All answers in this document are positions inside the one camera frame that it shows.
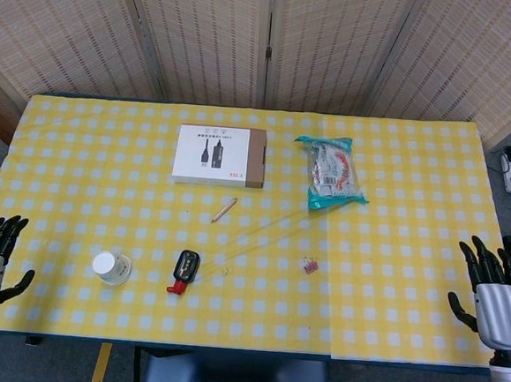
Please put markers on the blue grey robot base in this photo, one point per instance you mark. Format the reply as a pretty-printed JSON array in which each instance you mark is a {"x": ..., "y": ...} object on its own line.
[{"x": 232, "y": 379}]

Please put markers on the black ink bottle red cap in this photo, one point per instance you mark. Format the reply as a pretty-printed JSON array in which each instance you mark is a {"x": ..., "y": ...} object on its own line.
[{"x": 186, "y": 267}]

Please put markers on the yellow white checked tablecloth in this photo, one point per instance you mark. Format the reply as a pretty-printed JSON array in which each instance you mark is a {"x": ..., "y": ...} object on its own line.
[
  {"x": 148, "y": 209},
  {"x": 409, "y": 256}
]

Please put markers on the short wooden pencil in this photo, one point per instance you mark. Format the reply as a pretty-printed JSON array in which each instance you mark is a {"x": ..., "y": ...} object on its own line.
[{"x": 224, "y": 210}]

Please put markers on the woven bamboo folding screen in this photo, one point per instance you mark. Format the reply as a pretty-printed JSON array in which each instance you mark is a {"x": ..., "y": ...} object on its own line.
[{"x": 205, "y": 36}]

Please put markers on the pink binder clip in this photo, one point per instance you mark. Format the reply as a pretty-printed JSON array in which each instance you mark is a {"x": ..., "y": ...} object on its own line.
[{"x": 309, "y": 267}]

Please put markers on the teal clear snack bag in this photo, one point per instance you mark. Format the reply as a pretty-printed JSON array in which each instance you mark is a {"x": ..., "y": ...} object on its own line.
[{"x": 334, "y": 170}]

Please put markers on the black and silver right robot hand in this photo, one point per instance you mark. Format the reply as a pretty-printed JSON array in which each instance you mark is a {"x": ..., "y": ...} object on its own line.
[{"x": 502, "y": 316}]

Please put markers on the white and brown product box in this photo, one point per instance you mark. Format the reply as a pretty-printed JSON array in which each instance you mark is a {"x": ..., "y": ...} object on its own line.
[{"x": 209, "y": 156}]

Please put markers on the white paper cup blue print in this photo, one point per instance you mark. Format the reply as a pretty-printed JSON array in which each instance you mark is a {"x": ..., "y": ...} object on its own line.
[
  {"x": 104, "y": 264},
  {"x": 129, "y": 272}
]

